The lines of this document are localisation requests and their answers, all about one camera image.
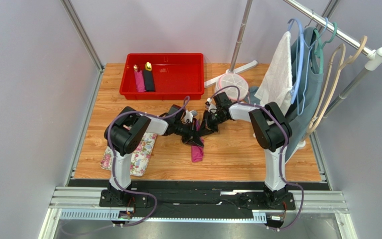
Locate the green hanger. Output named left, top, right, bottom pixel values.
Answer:
left=313, top=22, right=338, bottom=74

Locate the white round mesh basket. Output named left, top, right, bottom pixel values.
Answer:
left=215, top=73, right=249, bottom=101

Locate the purple cable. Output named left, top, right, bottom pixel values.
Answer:
left=205, top=85, right=306, bottom=232
left=106, top=96, right=191, bottom=233

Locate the magenta paper napkin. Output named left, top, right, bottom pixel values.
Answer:
left=191, top=119, right=205, bottom=163

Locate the pink rolled napkin bundle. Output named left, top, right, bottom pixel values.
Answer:
left=133, top=65, right=146, bottom=93

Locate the blue-grey garment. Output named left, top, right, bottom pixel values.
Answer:
left=249, top=27, right=324, bottom=162

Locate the white towel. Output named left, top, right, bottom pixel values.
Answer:
left=250, top=31, right=293, bottom=114

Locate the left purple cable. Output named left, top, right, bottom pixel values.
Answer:
left=106, top=96, right=191, bottom=233

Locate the black rolled napkin bundle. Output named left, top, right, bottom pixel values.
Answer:
left=143, top=62, right=155, bottom=92

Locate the floral tray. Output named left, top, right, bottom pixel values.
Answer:
left=100, top=133, right=157, bottom=177

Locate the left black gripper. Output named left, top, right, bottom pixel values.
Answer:
left=174, top=121, right=204, bottom=148

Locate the red plastic bin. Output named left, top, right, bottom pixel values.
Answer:
left=119, top=53, right=205, bottom=100

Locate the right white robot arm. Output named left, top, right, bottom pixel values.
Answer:
left=199, top=92, right=292, bottom=202

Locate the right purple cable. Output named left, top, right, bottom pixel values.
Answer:
left=205, top=85, right=306, bottom=232

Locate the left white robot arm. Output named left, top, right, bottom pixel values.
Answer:
left=104, top=105, right=203, bottom=202

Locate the metal clothes rack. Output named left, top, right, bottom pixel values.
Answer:
left=200, top=0, right=382, bottom=152

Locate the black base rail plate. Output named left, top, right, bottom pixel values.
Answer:
left=99, top=180, right=297, bottom=219

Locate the blue hanger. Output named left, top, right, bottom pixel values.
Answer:
left=288, top=18, right=305, bottom=104

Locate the beige hanger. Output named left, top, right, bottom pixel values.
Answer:
left=306, top=43, right=346, bottom=136
left=306, top=35, right=368, bottom=136

